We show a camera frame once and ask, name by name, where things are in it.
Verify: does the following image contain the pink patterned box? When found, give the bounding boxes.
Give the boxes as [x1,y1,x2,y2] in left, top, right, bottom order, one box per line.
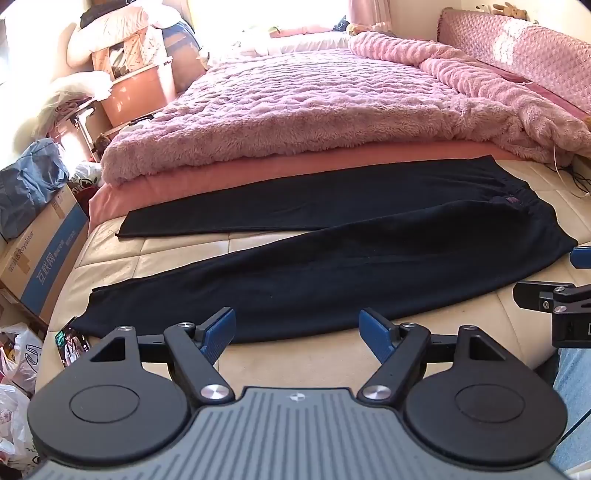
[91,27,168,77]

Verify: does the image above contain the white red printed bag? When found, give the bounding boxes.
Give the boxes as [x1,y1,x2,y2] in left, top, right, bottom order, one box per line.
[68,161,103,191]

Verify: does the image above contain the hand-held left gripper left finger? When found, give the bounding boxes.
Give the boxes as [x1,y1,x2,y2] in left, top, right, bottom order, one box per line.
[89,307,238,405]

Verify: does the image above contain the pink and white pillow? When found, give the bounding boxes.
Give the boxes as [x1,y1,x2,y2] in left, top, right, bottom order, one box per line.
[66,0,191,70]

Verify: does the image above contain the brown stuffed toy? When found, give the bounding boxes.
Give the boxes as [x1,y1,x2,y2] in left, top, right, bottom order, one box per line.
[491,2,528,20]

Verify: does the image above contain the white fluffy cloth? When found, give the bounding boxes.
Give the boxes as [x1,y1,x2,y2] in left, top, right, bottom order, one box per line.
[27,71,115,139]

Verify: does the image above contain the pink curtain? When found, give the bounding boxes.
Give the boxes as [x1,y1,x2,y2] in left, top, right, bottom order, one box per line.
[348,0,394,22]

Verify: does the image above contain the photo card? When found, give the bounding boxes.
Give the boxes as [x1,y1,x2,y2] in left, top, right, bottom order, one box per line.
[55,316,90,370]

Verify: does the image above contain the cardboard box with blue print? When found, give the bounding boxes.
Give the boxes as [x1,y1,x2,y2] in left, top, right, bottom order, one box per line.
[0,184,90,326]

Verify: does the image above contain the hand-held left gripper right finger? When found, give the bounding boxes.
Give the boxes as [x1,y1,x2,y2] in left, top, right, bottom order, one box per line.
[359,308,509,409]

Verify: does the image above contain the salmon pink bed sheet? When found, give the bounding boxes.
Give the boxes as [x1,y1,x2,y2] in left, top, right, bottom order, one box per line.
[88,138,532,234]

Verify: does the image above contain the black cable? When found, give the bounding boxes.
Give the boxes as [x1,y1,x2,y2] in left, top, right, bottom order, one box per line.
[560,161,591,197]

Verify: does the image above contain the pink quilted headboard cover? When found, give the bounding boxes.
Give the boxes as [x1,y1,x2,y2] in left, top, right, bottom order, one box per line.
[436,7,591,112]

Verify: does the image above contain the black pants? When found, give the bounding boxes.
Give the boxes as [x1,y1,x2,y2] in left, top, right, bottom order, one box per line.
[76,154,580,345]

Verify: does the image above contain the blue patterned bag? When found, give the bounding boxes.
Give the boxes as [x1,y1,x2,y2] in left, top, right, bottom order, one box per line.
[163,19,209,92]

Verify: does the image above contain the white plastic bag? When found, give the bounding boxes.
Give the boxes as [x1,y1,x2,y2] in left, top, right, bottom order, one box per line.
[0,323,45,393]
[0,383,43,472]

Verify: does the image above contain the person's leg in jeans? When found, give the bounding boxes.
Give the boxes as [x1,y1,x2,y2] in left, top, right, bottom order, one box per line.
[549,346,591,480]

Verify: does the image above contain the orange plastic tub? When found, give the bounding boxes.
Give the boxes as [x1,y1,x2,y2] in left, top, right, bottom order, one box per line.
[98,62,177,128]

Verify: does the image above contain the blue denim cloth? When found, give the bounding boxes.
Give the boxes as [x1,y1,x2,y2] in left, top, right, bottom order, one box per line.
[0,137,70,241]

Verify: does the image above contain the pink fluffy blanket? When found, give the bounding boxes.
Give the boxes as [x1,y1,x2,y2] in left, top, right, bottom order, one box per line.
[100,30,591,188]

